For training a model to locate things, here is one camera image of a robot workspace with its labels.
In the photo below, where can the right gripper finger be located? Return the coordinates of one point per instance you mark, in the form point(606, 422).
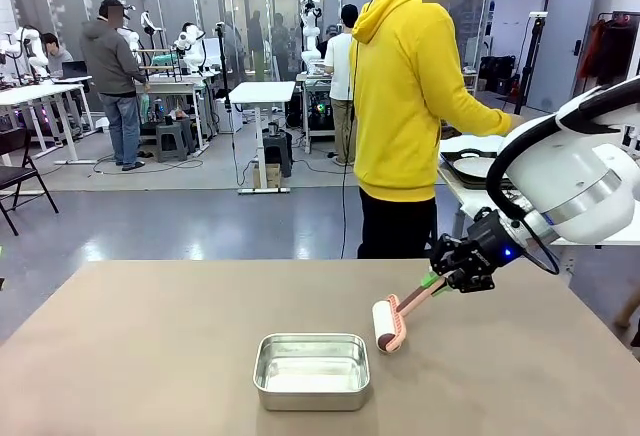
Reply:
point(447, 256)
point(470, 281)

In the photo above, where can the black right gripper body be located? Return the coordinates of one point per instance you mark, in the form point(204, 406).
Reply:
point(487, 246)

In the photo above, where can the tall white background robot arm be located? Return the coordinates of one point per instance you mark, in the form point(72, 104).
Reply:
point(311, 31)

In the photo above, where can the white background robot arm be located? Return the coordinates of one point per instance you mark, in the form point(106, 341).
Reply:
point(192, 51)
point(27, 41)

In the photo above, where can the person's right forearm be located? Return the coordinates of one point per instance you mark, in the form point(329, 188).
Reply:
point(475, 113)

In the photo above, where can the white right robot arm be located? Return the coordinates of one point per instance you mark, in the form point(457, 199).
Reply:
point(565, 181)

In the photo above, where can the person's right hand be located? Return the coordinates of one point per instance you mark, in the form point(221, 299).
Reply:
point(516, 121)

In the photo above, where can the white side table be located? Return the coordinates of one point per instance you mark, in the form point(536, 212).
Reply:
point(590, 246)

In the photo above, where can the person in yellow hoodie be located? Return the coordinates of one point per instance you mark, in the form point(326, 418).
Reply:
point(400, 106)

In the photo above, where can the white shoe rack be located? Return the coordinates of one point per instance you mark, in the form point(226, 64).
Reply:
point(470, 82)

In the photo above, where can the black bag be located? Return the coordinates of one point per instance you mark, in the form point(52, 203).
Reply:
point(497, 73)

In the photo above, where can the black tripod stand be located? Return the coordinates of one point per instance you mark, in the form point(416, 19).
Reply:
point(527, 71)

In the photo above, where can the rectangular metal tray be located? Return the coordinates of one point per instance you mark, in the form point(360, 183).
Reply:
point(312, 398)

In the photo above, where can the grey plastic stool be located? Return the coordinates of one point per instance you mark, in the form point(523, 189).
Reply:
point(175, 141)
point(277, 153)

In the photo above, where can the person in white shirt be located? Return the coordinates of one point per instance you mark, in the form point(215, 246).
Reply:
point(342, 66)

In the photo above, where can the orange hanging jacket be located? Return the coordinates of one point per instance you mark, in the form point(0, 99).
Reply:
point(591, 51)

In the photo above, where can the black clothes rack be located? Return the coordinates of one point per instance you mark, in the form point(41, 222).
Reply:
point(620, 46)

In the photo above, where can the small white standing desk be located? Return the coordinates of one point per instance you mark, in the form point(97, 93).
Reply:
point(262, 92)

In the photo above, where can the person in grey hoodie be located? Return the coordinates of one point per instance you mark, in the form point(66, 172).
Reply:
point(112, 66)

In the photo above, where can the long white desk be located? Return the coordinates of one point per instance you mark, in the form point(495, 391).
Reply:
point(45, 93)

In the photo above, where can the black folding chair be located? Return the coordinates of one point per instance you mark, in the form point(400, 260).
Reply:
point(20, 176)

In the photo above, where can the seated person in grey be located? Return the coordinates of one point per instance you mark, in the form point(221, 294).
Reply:
point(57, 56)

